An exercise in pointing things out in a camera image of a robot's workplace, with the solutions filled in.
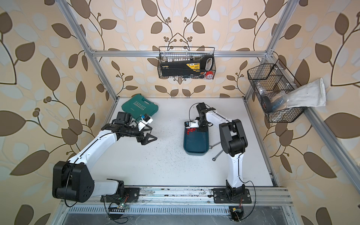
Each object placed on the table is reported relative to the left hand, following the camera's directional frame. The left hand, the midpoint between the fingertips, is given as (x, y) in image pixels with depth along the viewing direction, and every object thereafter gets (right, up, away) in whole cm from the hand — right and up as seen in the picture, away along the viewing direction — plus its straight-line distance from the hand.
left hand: (153, 132), depth 81 cm
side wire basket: (+72, +30, +6) cm, 78 cm away
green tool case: (-18, +17, +28) cm, 37 cm away
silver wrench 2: (+37, -17, +6) cm, 41 cm away
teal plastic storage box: (+26, -9, +12) cm, 30 cm away
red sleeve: (+23, -1, +18) cm, 29 cm away
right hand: (+30, +2, +21) cm, 36 cm away
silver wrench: (+36, -11, +10) cm, 39 cm away
